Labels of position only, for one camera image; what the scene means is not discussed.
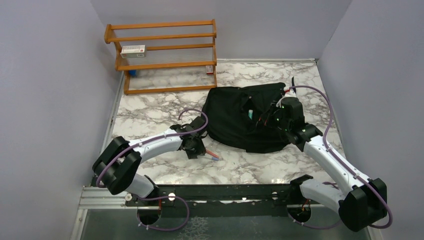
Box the wooden shelf rack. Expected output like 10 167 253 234
104 19 218 95

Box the black mounting rail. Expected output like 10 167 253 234
117 183 314 221

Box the white green glue stick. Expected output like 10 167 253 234
248 109 254 120

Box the white blue marker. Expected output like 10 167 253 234
206 156 220 161

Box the small red white box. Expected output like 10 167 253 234
205 65 214 74

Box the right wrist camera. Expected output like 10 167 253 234
276 89 297 108

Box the white red box on shelf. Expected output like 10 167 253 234
120 45 146 59

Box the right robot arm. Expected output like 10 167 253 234
264 97 389 232

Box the black student backpack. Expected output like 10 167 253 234
202 82 290 154

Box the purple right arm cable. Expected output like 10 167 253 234
284 85 394 230

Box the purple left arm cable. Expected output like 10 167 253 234
96 108 210 232

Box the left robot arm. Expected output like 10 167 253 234
92 116 208 206

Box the orange pen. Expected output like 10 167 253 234
206 150 220 159

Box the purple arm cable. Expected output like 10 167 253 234
96 108 210 232
284 85 394 230

